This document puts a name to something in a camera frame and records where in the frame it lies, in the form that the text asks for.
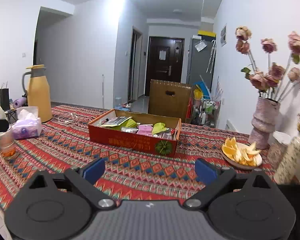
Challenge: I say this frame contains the plate of orange slices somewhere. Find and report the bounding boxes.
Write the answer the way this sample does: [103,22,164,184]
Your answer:
[221,137,262,170]

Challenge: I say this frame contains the colourful patterned tablecloth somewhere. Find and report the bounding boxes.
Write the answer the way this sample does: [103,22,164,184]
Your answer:
[0,104,278,210]

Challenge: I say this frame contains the orange cardboard snack box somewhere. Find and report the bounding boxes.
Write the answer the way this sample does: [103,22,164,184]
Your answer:
[88,109,181,157]

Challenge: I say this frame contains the cluttered storage rack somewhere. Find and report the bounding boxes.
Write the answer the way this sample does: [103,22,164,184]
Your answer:
[185,75,223,128]

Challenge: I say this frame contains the pink vase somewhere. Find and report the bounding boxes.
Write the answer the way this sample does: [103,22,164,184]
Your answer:
[248,97,281,150]

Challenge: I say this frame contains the speckled tall bottle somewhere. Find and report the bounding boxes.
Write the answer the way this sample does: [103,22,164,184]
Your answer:
[273,132,300,185]

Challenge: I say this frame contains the purple tissue pack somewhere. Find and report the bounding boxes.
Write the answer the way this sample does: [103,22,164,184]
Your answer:
[12,106,42,140]

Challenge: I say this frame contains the small glass cup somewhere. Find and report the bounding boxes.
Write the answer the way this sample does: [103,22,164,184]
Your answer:
[0,128,16,158]

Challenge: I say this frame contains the yellow thermos jug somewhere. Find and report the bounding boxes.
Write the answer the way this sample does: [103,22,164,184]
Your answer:
[21,64,52,122]

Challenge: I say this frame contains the purple yoga mat roll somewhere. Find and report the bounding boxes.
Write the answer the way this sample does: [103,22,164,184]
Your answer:
[13,96,27,109]

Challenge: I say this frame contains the white mop stick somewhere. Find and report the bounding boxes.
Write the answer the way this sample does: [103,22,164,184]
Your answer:
[102,74,105,109]

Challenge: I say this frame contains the dried pink roses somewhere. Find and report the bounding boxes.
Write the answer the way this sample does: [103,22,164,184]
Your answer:
[235,26,300,103]

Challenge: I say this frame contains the grey refrigerator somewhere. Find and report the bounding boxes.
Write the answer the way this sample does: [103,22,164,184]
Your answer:
[186,33,216,89]

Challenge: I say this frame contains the dark entrance door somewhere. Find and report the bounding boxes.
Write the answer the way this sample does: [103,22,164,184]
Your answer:
[145,36,185,96]

